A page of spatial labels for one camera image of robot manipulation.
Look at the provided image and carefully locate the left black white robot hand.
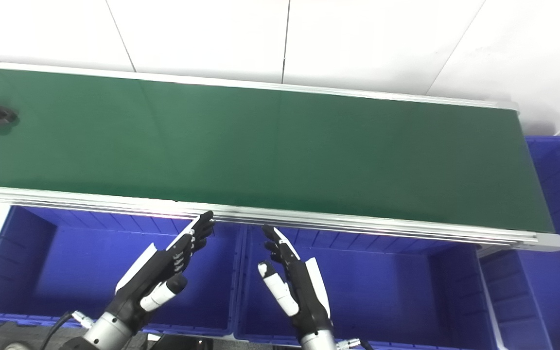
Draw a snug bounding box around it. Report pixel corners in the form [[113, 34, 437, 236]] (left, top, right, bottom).
[[110, 210, 216, 331]]

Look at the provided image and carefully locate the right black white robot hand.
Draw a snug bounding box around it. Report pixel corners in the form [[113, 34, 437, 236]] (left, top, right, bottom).
[[258, 225, 334, 341]]

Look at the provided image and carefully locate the blue plastic bin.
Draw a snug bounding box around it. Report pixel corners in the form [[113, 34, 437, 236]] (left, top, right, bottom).
[[0, 204, 245, 339], [479, 136, 560, 350], [234, 225, 500, 350]]

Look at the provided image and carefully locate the green conveyor belt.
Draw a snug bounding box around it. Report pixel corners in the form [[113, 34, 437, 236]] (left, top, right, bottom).
[[0, 60, 560, 252], [0, 66, 556, 233]]

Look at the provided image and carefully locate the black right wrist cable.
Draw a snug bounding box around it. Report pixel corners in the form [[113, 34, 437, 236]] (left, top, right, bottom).
[[336, 337, 376, 350]]

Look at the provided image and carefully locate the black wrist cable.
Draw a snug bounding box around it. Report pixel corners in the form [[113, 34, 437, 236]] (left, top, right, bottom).
[[336, 337, 376, 350], [41, 310, 95, 350]]

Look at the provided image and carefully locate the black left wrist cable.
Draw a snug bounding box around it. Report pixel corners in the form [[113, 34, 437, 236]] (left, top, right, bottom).
[[41, 310, 95, 350]]

